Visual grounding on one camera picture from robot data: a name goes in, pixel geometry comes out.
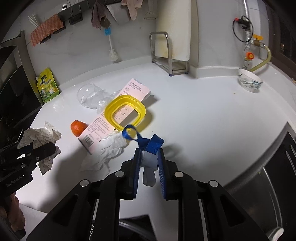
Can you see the person's left hand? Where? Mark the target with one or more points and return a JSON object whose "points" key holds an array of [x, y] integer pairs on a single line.
{"points": [[13, 208]]}

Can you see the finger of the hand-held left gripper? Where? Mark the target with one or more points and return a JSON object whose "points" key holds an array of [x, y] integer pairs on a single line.
{"points": [[13, 150], [44, 150]]}

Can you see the steel sink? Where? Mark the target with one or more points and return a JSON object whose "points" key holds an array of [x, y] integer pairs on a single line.
{"points": [[272, 180]]}

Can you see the white patterned bowl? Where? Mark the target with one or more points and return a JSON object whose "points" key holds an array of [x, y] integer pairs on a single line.
{"points": [[249, 84]]}

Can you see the black wall rack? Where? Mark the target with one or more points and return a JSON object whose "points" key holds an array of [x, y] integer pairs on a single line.
{"points": [[75, 17]]}

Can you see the printed paper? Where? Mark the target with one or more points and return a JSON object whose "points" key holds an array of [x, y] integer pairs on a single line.
{"points": [[47, 134]]}

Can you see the dark window frame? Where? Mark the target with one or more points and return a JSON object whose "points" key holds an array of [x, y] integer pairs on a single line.
{"points": [[284, 27]]}

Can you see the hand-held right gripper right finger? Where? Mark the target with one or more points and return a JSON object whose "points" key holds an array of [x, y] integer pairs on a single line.
{"points": [[161, 178]]}

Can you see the pink cardboard box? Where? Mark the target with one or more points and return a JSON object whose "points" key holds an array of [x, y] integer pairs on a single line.
{"points": [[97, 129]]}

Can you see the metal cutting board rack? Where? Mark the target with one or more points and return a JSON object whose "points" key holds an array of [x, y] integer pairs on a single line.
{"points": [[172, 67]]}

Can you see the white cutting board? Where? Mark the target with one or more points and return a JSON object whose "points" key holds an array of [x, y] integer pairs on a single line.
{"points": [[178, 27]]}

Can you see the orange tangerine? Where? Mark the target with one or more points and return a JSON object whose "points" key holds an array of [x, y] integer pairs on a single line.
{"points": [[78, 128]]}

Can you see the white chopsticks bundle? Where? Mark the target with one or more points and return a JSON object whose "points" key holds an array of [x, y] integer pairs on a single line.
{"points": [[34, 22]]}

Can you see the yellow green pouch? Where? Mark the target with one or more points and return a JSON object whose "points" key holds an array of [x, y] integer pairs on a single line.
{"points": [[47, 88]]}

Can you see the pink cloth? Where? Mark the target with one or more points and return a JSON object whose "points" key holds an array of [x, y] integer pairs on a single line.
{"points": [[134, 8]]}

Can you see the clear plastic container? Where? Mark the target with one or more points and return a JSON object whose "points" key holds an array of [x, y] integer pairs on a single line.
{"points": [[86, 93]]}

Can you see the crumpled clear plastic wrap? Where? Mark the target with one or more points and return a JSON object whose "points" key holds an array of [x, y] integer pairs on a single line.
{"points": [[105, 102]]}

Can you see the metal pipe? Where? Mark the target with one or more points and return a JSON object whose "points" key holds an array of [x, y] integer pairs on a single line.
{"points": [[246, 9]]}

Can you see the dark stove appliance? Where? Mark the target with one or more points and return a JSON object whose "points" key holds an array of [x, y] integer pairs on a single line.
{"points": [[13, 88]]}

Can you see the orange capped regulator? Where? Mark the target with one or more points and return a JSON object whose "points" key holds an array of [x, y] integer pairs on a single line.
{"points": [[248, 56]]}

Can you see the brown rag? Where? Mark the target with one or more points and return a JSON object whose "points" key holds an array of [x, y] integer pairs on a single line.
{"points": [[98, 16]]}

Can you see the white blue bottle brush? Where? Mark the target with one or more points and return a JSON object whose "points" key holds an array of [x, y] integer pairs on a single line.
{"points": [[113, 55]]}

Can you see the crumpled white tissue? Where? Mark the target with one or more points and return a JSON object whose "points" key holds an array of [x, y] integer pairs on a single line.
{"points": [[108, 148]]}

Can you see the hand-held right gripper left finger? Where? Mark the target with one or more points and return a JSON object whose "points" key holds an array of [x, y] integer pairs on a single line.
{"points": [[137, 169]]}

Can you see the orange sponge cloth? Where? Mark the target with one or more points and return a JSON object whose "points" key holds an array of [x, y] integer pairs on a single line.
{"points": [[46, 29]]}

